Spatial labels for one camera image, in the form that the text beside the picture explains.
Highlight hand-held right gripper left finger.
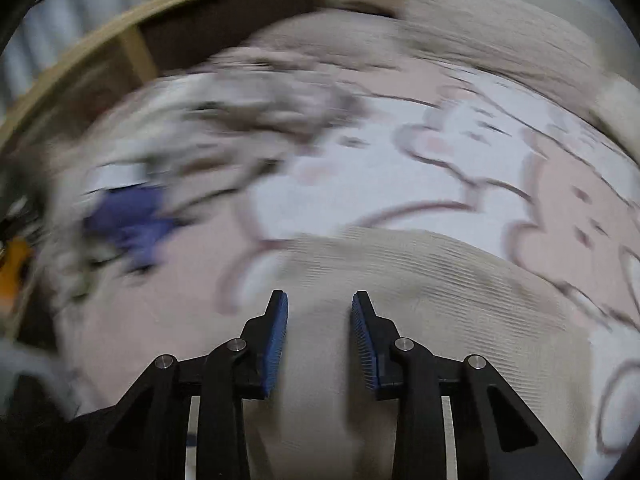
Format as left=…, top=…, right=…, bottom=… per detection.
left=65, top=289, right=290, bottom=480

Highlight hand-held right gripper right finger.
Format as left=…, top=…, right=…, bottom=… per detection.
left=351, top=290, right=583, bottom=480

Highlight beige waffle pants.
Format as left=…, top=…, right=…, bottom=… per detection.
left=220, top=227, right=601, bottom=480

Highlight bear printed bedsheet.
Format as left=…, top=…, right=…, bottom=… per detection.
left=30, top=55, right=640, bottom=471

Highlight purple garment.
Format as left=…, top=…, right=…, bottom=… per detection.
left=82, top=185, right=186, bottom=271

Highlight white garment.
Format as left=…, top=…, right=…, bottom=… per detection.
left=90, top=160, right=153, bottom=192

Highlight grey garment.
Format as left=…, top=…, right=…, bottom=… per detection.
left=165, top=57, right=361, bottom=201

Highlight orange object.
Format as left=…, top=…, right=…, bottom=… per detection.
left=0, top=239, right=32, bottom=307

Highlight grey beige tufted pillow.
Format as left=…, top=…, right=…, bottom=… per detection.
left=345, top=0, right=640, bottom=128

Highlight wooden bedside shelf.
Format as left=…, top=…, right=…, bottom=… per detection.
left=0, top=0, right=351, bottom=151

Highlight white curtain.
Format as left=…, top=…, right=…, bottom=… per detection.
left=0, top=0, right=131, bottom=126

